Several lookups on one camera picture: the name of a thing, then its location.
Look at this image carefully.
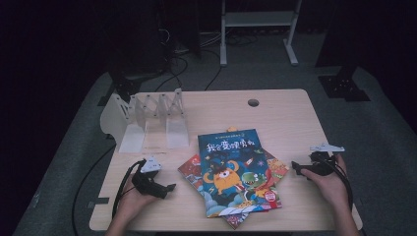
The person's left hand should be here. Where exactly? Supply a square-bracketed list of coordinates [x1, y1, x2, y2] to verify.
[116, 173, 158, 217]

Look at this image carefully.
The black floor stand base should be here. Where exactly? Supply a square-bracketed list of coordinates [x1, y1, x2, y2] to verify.
[97, 70, 147, 107]

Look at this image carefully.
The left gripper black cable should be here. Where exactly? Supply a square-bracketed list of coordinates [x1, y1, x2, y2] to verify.
[111, 158, 147, 220]

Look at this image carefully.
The black floor cable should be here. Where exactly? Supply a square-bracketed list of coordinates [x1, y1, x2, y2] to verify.
[204, 48, 224, 91]
[153, 55, 191, 93]
[71, 144, 118, 236]

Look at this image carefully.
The blue monster picture book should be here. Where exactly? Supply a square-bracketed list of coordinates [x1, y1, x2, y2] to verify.
[197, 128, 283, 219]

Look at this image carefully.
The black square floor plate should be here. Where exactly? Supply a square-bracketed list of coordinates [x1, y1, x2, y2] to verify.
[318, 74, 372, 102]

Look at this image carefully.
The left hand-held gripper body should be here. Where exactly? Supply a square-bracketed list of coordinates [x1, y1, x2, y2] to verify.
[131, 156, 168, 200]

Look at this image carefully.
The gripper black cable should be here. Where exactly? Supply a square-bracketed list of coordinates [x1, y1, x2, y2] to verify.
[323, 151, 354, 210]
[111, 158, 147, 220]

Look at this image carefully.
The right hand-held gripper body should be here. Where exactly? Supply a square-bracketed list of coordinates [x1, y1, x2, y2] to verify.
[308, 143, 345, 177]

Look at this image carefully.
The light blue animals picture book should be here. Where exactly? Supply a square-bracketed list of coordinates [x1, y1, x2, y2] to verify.
[177, 126, 290, 230]

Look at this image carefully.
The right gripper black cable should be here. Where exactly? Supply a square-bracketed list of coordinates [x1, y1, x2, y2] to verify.
[323, 151, 354, 210]

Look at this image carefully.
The white metal stand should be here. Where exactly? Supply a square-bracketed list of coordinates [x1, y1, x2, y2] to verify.
[219, 0, 303, 68]

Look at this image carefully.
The person's right hand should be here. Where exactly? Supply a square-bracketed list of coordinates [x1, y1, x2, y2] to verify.
[300, 153, 350, 210]

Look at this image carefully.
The clear acrylic book rack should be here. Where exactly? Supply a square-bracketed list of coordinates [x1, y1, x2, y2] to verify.
[99, 88, 191, 154]

